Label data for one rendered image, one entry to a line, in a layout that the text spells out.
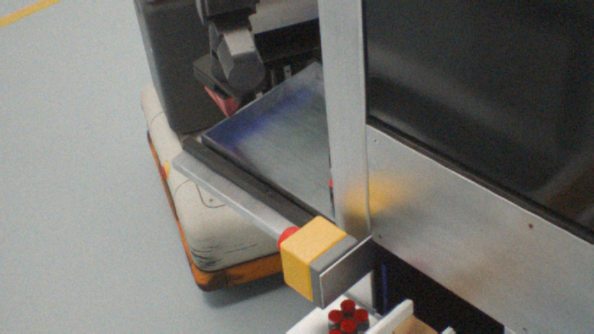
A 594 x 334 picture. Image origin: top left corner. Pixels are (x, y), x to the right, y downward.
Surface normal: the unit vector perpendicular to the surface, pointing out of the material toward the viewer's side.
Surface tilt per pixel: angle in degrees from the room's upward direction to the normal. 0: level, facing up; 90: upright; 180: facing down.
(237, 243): 90
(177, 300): 0
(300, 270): 90
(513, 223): 90
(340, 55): 90
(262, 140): 0
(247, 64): 100
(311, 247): 0
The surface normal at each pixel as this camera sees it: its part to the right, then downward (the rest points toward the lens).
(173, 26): 0.30, 0.61
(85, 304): -0.08, -0.75
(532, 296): -0.72, 0.50
